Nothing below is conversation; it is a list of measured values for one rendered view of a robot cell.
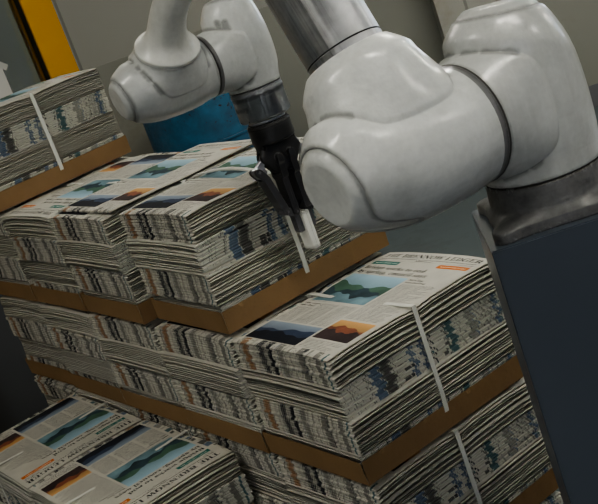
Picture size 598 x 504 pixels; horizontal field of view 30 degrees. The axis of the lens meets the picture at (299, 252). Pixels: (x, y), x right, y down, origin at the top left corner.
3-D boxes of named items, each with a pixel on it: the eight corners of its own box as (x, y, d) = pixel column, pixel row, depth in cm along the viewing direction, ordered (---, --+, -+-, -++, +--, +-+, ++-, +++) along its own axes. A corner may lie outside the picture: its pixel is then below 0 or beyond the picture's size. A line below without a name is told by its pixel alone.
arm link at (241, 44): (263, 77, 193) (201, 104, 187) (232, -10, 189) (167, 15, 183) (296, 72, 184) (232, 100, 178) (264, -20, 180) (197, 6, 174)
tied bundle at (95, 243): (145, 329, 216) (100, 220, 210) (87, 314, 241) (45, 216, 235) (296, 247, 234) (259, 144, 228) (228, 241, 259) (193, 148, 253)
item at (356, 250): (326, 280, 204) (318, 258, 203) (246, 270, 228) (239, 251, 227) (390, 244, 211) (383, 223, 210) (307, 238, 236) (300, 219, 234)
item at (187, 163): (111, 215, 212) (109, 209, 212) (57, 212, 236) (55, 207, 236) (264, 142, 230) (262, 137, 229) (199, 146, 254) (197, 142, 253)
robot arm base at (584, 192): (674, 190, 135) (663, 147, 133) (497, 248, 137) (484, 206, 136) (634, 159, 152) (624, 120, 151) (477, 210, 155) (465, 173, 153)
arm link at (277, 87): (219, 98, 188) (232, 131, 189) (248, 93, 180) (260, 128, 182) (261, 79, 192) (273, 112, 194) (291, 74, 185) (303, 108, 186)
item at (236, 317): (229, 335, 194) (220, 313, 192) (157, 318, 218) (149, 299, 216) (300, 294, 201) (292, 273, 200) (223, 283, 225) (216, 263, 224)
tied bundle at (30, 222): (87, 315, 240) (45, 217, 234) (37, 304, 265) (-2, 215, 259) (228, 241, 259) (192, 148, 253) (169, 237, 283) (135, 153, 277)
